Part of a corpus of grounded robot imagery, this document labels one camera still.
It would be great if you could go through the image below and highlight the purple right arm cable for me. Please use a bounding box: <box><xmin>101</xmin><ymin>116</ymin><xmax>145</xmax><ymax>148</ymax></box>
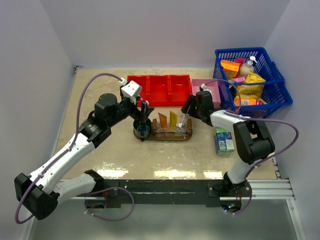
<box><xmin>201</xmin><ymin>78</ymin><xmax>300</xmax><ymax>216</ymax></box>

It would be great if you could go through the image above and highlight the red bin right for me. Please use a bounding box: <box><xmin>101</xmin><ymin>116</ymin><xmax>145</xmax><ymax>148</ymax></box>
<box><xmin>169</xmin><ymin>74</ymin><xmax>192</xmax><ymax>107</ymax></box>

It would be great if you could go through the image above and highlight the dark green mug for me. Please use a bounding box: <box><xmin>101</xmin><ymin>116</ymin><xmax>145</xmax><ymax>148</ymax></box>
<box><xmin>133</xmin><ymin>118</ymin><xmax>152</xmax><ymax>142</ymax></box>

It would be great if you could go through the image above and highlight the white toothbrush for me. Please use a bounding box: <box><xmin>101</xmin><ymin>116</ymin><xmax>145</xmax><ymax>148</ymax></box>
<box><xmin>177</xmin><ymin>114</ymin><xmax>186</xmax><ymax>128</ymax></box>

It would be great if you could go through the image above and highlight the red bin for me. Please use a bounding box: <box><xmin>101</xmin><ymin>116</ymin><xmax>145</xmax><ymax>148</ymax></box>
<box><xmin>169</xmin><ymin>74</ymin><xmax>192</xmax><ymax>107</ymax></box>
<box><xmin>127</xmin><ymin>75</ymin><xmax>150</xmax><ymax>107</ymax></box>
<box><xmin>147</xmin><ymin>75</ymin><xmax>173</xmax><ymax>107</ymax></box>

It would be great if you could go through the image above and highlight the yellow chips bag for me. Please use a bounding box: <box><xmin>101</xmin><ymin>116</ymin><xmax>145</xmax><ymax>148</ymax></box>
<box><xmin>237</xmin><ymin>71</ymin><xmax>267</xmax><ymax>99</ymax></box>

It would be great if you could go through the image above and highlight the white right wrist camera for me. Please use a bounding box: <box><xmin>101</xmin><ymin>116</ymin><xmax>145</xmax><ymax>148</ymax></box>
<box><xmin>199</xmin><ymin>83</ymin><xmax>212</xmax><ymax>94</ymax></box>

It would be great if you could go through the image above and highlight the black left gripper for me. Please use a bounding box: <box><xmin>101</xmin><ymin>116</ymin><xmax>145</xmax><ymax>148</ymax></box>
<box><xmin>108</xmin><ymin>94</ymin><xmax>154</xmax><ymax>128</ymax></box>

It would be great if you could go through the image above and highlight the beige pump soap bottle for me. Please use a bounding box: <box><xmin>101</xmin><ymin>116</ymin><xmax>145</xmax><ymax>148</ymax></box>
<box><xmin>238</xmin><ymin>56</ymin><xmax>257</xmax><ymax>78</ymax></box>

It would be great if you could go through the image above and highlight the pink drawer box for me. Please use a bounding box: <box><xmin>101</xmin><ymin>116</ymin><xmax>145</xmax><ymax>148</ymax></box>
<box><xmin>190</xmin><ymin>78</ymin><xmax>221</xmax><ymax>108</ymax></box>

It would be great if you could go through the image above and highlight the orange snack box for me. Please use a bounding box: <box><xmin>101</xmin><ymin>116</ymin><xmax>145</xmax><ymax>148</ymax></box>
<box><xmin>220</xmin><ymin>59</ymin><xmax>240</xmax><ymax>79</ymax></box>

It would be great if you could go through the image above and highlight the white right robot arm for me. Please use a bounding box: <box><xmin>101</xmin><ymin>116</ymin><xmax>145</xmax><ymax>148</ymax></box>
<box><xmin>181</xmin><ymin>90</ymin><xmax>275</xmax><ymax>197</ymax></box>

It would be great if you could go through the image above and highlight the orange box lower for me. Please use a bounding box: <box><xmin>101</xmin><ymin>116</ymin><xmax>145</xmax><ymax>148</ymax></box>
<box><xmin>234</xmin><ymin>97</ymin><xmax>259</xmax><ymax>106</ymax></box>

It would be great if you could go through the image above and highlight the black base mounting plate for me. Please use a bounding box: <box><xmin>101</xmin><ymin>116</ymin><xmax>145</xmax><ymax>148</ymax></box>
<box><xmin>74</xmin><ymin>178</ymin><xmax>252</xmax><ymax>210</ymax></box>

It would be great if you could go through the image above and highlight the orange toothpaste tube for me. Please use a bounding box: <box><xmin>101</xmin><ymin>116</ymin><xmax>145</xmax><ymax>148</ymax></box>
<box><xmin>158</xmin><ymin>112</ymin><xmax>167</xmax><ymax>129</ymax></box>

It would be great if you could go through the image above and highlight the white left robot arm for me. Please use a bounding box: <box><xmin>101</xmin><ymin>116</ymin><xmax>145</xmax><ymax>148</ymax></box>
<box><xmin>14</xmin><ymin>93</ymin><xmax>154</xmax><ymax>220</ymax></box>

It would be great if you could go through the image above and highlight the red bin left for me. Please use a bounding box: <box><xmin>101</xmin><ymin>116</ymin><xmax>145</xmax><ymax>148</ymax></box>
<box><xmin>127</xmin><ymin>75</ymin><xmax>150</xmax><ymax>107</ymax></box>

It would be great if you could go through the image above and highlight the blue plastic basket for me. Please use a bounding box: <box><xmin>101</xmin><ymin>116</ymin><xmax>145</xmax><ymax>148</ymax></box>
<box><xmin>213</xmin><ymin>47</ymin><xmax>293</xmax><ymax>118</ymax></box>

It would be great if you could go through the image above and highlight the red bin middle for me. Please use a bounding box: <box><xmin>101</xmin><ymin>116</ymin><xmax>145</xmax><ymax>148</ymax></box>
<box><xmin>147</xmin><ymin>75</ymin><xmax>173</xmax><ymax>107</ymax></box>

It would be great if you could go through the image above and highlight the oval wooden tray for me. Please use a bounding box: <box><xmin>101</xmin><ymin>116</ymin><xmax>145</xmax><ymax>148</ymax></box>
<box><xmin>146</xmin><ymin>133</ymin><xmax>192</xmax><ymax>142</ymax></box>

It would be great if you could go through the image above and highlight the yellow toothpaste tube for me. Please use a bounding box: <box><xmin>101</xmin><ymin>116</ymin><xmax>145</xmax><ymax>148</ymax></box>
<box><xmin>169</xmin><ymin>111</ymin><xmax>178</xmax><ymax>129</ymax></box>

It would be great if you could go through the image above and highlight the pink small package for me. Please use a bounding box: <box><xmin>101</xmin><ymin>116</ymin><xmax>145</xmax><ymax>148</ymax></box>
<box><xmin>235</xmin><ymin>57</ymin><xmax>245</xmax><ymax>65</ymax></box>

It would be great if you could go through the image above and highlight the green blue carton box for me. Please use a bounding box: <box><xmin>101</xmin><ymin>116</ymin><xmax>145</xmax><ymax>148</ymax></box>
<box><xmin>214</xmin><ymin>128</ymin><xmax>235</xmax><ymax>155</ymax></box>

